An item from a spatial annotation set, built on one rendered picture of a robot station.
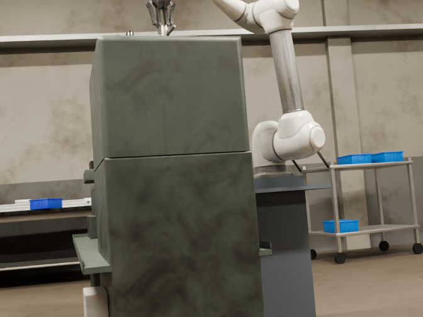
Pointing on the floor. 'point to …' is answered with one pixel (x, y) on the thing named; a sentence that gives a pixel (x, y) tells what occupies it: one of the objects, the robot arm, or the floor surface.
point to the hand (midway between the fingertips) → (163, 34)
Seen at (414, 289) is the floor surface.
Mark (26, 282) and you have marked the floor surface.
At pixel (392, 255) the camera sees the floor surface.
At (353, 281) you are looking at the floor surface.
